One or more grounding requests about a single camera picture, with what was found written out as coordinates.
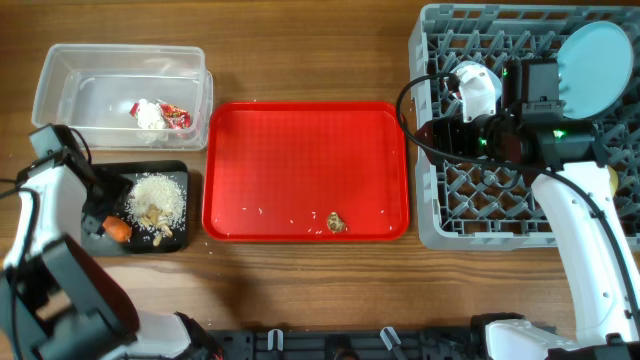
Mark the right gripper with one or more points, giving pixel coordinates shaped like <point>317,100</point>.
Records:
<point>454,129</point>

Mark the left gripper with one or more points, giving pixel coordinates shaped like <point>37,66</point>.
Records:
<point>122,190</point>

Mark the orange carrot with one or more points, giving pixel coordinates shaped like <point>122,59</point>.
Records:
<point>117,229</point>

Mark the food scraps with rice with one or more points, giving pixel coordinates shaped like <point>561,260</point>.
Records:
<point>157,207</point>

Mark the white tissue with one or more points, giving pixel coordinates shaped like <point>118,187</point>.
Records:
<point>150,120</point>

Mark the red snack wrapper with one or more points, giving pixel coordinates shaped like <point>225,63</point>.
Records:
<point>175,117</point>

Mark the brown mushroom piece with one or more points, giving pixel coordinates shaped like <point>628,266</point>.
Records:
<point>335,224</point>

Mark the light blue plate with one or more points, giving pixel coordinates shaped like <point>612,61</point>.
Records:
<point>595,65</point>

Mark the light blue bowl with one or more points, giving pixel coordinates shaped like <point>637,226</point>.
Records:
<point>495,80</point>

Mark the yellow cup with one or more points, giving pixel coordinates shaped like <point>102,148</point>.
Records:
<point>613,181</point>

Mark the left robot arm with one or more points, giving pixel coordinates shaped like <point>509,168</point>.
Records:
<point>57,302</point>

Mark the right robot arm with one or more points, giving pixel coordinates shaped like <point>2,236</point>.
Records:
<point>523,128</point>

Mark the grey dishwasher rack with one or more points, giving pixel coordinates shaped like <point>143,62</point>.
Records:
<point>468,207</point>

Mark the black plastic tray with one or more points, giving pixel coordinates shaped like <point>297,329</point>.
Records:
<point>141,241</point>

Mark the clear plastic bin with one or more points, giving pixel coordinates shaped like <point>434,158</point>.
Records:
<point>95,89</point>

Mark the red serving tray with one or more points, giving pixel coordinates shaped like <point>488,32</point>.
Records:
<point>276,170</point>

